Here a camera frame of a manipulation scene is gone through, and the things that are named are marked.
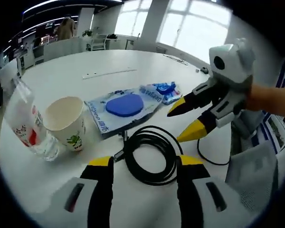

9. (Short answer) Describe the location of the blue pink tissue pack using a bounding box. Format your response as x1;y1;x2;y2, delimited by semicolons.
152;81;183;105

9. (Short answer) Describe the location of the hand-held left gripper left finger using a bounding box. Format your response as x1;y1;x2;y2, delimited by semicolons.
37;156;114;228

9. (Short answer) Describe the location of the white desk partition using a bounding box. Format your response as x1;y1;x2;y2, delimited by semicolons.
43;37;86;60

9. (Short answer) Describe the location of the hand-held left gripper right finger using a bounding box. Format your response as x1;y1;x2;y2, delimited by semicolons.
176;155;255;228

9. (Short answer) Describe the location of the white table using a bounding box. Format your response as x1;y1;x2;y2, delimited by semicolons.
0;49;236;228

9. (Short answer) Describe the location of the white paper cup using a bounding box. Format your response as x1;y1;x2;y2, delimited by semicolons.
44;96;86;152

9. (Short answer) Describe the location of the white mesh office chair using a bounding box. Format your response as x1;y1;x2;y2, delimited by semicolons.
91;34;108;51

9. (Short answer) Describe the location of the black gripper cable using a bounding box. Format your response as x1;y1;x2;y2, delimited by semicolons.
196;137;231;166

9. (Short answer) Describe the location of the white perforated strip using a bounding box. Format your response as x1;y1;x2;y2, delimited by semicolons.
82;68;138;80

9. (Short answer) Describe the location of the green potted plant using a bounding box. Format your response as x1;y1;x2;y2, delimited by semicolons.
82;28;95;38

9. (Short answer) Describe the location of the thin black cable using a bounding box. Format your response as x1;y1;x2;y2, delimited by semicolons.
162;54;188;65

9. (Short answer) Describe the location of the clear bag with blue print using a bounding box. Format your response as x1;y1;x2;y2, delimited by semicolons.
84;85;163;140

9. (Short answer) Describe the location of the grey mesh chair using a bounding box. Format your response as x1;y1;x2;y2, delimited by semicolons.
225;142;278;209

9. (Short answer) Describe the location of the large window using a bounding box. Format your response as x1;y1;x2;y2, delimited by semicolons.
156;0;231;62
114;0;152;38

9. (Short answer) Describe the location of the clear plastic bottle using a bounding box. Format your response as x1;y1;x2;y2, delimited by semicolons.
3;76;60;162

